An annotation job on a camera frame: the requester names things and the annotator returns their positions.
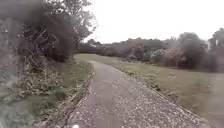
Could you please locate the grey gravel path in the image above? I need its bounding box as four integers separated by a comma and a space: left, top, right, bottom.
63, 59, 212, 128

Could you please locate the row of trees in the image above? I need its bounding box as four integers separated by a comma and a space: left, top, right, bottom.
0, 0, 98, 88
77, 27, 224, 74

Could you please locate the grass field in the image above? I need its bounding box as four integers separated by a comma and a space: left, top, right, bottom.
74, 53, 224, 128
0, 57, 95, 128

